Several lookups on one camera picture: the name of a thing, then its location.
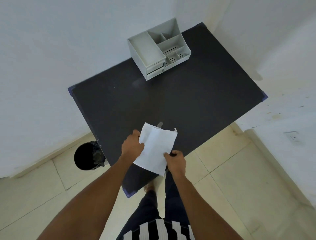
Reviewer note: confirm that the person's right thumb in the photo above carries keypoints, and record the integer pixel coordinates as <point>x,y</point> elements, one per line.
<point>168,155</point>

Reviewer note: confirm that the white organizer drawer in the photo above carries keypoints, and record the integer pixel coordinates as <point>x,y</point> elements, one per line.
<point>155,67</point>
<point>155,73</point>

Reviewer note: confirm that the person's left thumb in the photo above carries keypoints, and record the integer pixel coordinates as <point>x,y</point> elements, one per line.
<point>141,147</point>

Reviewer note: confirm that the person's left hand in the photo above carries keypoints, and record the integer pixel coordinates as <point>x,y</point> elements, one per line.
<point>130,148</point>

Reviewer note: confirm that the person's right hand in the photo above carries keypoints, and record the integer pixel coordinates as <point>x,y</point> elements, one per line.
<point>177,163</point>

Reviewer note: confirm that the white paper sheet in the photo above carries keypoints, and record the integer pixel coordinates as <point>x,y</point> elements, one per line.
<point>155,148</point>

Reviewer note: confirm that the black and white striped shirt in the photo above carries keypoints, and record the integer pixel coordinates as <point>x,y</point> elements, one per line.
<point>159,230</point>

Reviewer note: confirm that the dark trousers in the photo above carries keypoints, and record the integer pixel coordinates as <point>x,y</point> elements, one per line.
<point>148,210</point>

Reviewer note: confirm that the person's left forearm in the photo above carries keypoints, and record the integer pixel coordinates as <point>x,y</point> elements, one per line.
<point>96,197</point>

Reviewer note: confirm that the blue corner tape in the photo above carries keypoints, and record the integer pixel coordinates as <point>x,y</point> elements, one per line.
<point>264,95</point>
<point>129,192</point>
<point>71,91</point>

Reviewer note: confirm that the white wall outlet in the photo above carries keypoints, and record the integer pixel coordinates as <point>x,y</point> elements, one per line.
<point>293,138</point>

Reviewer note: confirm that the person's foot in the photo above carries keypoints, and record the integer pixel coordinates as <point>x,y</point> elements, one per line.
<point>149,188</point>

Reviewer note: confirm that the white desk organizer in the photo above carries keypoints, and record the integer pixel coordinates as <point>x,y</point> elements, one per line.
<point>145,49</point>

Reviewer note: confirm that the black trash bin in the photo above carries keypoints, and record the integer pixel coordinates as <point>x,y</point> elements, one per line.
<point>87,156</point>

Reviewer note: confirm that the person's right forearm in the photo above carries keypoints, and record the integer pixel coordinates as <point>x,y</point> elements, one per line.
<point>197,205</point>

